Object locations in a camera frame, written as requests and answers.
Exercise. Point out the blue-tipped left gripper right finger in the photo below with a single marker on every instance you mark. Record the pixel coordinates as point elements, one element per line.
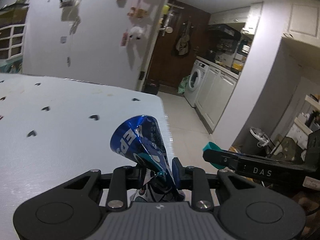
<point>197,181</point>

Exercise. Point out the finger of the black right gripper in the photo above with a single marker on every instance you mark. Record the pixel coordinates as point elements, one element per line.
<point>269,170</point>

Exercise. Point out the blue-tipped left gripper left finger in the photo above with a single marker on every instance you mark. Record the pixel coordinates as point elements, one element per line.
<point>117,191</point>

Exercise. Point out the crushed blue soda can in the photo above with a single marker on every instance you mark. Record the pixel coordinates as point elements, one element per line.
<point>139,139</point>

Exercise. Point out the green plastic bag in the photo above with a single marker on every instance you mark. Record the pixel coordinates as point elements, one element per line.
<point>183,84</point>

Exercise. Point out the white kitchen cabinets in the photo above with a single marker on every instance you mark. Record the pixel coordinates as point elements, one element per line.
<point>215,92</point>

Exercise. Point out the white washing machine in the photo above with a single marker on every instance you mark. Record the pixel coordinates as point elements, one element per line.
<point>195,81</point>

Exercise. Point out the dark wooden door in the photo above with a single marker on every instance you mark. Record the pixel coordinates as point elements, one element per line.
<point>167,66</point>

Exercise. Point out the hanging bag on door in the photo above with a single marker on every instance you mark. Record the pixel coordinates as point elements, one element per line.
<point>182,44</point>

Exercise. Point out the white drawer cabinet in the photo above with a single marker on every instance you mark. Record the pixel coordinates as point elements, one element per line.
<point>12,41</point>

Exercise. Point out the white sheep wall toy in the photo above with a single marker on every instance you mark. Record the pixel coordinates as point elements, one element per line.
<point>136,32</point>

